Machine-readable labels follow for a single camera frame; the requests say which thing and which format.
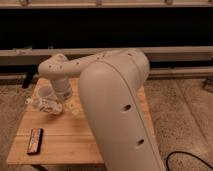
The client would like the dark chocolate bar packet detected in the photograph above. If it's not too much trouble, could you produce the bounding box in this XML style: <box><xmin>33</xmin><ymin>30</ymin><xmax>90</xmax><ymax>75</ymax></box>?
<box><xmin>27</xmin><ymin>128</ymin><xmax>43</xmax><ymax>155</ymax></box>

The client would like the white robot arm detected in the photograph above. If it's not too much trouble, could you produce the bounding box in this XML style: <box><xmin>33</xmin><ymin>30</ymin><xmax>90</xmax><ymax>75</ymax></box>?
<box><xmin>38</xmin><ymin>48</ymin><xmax>166</xmax><ymax>171</ymax></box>

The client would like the white patterned bottle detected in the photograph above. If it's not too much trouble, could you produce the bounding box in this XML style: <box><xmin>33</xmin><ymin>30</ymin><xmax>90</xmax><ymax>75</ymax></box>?
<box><xmin>25</xmin><ymin>98</ymin><xmax>63</xmax><ymax>115</ymax></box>

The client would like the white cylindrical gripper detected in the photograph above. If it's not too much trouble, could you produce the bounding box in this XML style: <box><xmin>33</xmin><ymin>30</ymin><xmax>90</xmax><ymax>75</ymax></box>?
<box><xmin>51</xmin><ymin>78</ymin><xmax>80</xmax><ymax>115</ymax></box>

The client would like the black cable on floor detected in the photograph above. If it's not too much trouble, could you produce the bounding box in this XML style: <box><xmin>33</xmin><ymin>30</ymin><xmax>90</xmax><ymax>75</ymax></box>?
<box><xmin>165</xmin><ymin>150</ymin><xmax>213</xmax><ymax>171</ymax></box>

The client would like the translucent plastic cup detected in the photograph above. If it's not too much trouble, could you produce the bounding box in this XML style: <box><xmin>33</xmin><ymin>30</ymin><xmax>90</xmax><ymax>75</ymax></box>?
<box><xmin>37</xmin><ymin>85</ymin><xmax>55</xmax><ymax>99</ymax></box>

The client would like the grey metal rail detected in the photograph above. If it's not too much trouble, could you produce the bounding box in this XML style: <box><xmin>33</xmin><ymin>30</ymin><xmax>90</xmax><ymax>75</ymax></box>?
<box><xmin>0</xmin><ymin>46</ymin><xmax>213</xmax><ymax>66</ymax></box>

